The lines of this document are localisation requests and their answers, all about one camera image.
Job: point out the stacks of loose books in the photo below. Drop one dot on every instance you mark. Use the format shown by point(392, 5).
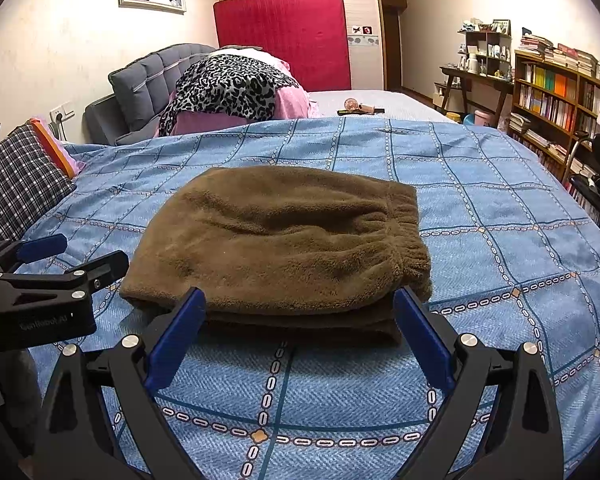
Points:
point(565, 57)

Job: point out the orange pillow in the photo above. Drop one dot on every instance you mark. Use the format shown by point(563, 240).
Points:
point(55, 147)

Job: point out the brown fleece pants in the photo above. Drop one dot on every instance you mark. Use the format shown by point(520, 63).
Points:
point(280, 245)

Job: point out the red mattress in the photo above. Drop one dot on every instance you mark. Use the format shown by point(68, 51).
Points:
point(280, 25)

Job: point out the white bed sheet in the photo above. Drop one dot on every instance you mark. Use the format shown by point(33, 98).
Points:
point(405, 102)

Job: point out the pink plastic bucket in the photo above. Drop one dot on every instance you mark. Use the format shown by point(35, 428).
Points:
point(485, 119)

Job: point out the small wooden display shelf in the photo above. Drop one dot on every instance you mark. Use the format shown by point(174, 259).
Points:
point(485, 37)

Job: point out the white wall socket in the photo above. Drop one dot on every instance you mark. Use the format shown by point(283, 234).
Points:
point(62, 112)

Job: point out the blue plastic bucket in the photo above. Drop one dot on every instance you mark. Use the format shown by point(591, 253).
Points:
point(467, 121)

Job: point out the blue patterned blanket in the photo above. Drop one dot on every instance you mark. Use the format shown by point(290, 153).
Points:
point(480, 260)

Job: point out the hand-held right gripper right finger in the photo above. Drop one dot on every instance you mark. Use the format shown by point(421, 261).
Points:
point(422, 340)

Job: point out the wooden desk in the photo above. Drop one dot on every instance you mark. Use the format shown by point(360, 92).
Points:
point(475, 76)

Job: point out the leopard print cloth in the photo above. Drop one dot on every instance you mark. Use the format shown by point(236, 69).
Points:
point(230, 85)

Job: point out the wooden bookshelf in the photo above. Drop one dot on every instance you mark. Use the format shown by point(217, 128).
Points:
point(517, 90)

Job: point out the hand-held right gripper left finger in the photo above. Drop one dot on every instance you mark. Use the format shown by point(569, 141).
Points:
point(175, 340)

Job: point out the rows of shelved books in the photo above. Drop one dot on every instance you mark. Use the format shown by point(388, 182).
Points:
point(550, 85)

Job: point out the pink quilt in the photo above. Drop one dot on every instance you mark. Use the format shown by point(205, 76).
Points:
point(290, 105)

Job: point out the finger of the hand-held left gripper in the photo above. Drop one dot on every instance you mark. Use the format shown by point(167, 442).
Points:
point(42, 246)
point(95, 270)

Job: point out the plaid pillow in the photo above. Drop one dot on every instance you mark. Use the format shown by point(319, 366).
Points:
point(20, 180)

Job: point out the grey padded headboard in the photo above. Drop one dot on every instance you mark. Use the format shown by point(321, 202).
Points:
point(140, 80)

